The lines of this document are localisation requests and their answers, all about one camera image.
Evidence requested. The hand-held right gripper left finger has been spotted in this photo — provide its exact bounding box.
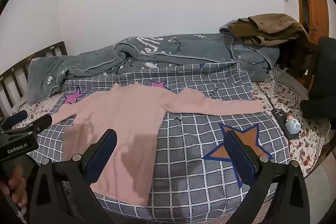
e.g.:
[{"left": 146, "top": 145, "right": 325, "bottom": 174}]
[{"left": 30, "top": 129, "right": 117, "bottom": 224}]

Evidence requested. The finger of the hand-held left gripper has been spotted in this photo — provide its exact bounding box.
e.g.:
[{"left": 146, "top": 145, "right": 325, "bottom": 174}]
[
  {"left": 10, "top": 114, "right": 53, "bottom": 136},
  {"left": 0, "top": 110, "right": 28, "bottom": 130}
]

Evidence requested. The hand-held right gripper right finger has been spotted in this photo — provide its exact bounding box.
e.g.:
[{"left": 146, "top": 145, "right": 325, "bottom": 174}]
[{"left": 226, "top": 130, "right": 310, "bottom": 224}]

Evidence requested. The pink knit sweater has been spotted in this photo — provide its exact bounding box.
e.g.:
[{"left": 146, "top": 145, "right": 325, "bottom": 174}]
[{"left": 50, "top": 82, "right": 264, "bottom": 207}]

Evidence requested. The person's left hand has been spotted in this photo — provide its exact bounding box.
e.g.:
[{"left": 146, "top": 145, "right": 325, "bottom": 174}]
[{"left": 0, "top": 166, "right": 28, "bottom": 208}]

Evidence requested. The dark wooden headboard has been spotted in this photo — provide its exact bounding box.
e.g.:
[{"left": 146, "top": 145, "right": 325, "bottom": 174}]
[{"left": 0, "top": 42, "right": 69, "bottom": 119}]

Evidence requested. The phone in dark case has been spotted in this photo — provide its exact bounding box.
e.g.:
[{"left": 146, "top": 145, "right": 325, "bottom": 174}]
[{"left": 271, "top": 108, "right": 300, "bottom": 140}]

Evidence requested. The grey grid quilt with stars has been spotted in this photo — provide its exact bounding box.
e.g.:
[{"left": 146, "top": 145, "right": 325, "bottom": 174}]
[{"left": 28, "top": 60, "right": 292, "bottom": 224}]

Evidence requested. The small pastel toy figurine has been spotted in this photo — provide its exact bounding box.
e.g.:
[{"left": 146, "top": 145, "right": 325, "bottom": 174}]
[{"left": 285, "top": 112, "right": 301, "bottom": 134}]

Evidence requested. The floral bed sheet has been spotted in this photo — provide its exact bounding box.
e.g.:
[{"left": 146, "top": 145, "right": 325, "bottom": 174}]
[{"left": 5, "top": 67, "right": 331, "bottom": 177}]

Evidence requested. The grey-green fleece blanket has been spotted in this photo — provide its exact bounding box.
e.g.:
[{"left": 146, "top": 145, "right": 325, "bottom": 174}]
[{"left": 27, "top": 21, "right": 280, "bottom": 105}]

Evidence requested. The dark wooden chair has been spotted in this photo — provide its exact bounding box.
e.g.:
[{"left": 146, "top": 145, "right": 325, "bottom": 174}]
[{"left": 279, "top": 39, "right": 319, "bottom": 90}]

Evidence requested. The black cloth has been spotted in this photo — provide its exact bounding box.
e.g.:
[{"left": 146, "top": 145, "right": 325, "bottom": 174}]
[{"left": 301, "top": 36, "right": 336, "bottom": 130}]

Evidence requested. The brown jacket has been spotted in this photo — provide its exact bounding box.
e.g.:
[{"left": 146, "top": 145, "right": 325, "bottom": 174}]
[{"left": 228, "top": 13, "right": 310, "bottom": 47}]

